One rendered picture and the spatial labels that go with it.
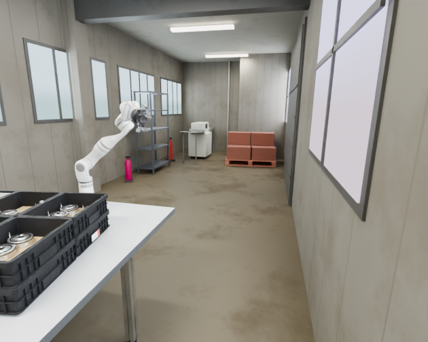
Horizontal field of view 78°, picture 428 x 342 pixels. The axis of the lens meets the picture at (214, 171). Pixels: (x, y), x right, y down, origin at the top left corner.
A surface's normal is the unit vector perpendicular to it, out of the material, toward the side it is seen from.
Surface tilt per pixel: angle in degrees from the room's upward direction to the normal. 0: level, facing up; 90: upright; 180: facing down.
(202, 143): 90
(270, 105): 90
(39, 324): 0
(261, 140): 90
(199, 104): 90
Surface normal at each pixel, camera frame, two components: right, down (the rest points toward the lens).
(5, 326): 0.01, -0.97
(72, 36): -0.22, 0.22
